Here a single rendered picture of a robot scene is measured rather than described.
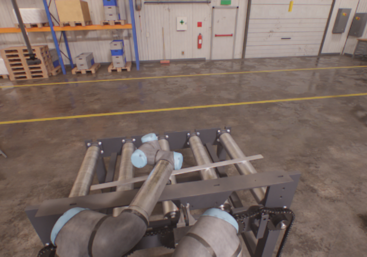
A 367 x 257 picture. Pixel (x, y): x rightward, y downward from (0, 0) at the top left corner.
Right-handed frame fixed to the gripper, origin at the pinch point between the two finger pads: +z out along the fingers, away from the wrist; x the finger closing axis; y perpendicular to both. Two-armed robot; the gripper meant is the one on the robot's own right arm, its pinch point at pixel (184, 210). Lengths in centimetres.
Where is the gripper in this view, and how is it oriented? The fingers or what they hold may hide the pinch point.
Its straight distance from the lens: 106.2
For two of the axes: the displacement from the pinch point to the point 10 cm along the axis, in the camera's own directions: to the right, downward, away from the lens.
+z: -1.7, -6.8, 7.1
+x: -9.9, 1.1, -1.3
